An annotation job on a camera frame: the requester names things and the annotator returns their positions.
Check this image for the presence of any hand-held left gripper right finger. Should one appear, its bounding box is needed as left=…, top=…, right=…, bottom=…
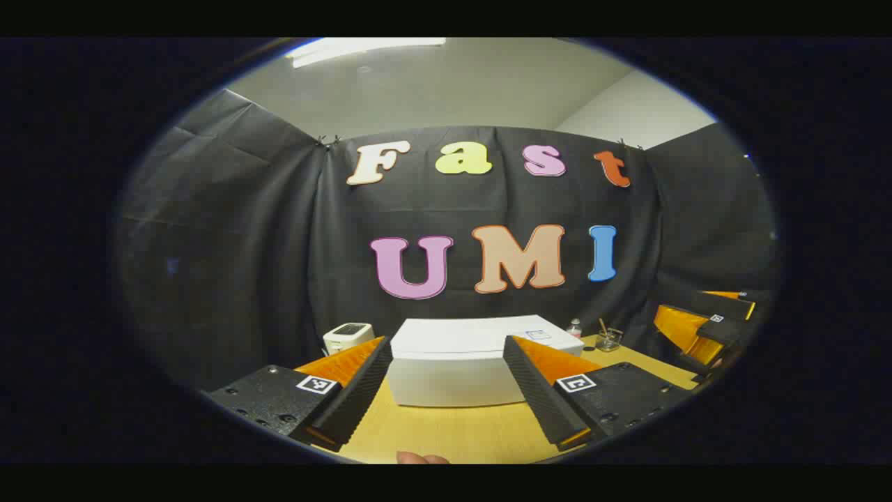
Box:
left=503, top=335, right=698, bottom=452

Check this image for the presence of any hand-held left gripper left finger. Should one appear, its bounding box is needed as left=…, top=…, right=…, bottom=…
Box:
left=206, top=336, right=394, bottom=452

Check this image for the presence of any white microwave oven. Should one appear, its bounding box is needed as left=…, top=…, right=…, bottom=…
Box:
left=387, top=316, right=585, bottom=409

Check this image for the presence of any white toaster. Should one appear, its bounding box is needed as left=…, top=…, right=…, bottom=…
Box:
left=323, top=323, right=375, bottom=355

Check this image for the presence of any black backdrop cloth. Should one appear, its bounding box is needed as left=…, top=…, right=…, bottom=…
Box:
left=115, top=87, right=778, bottom=391

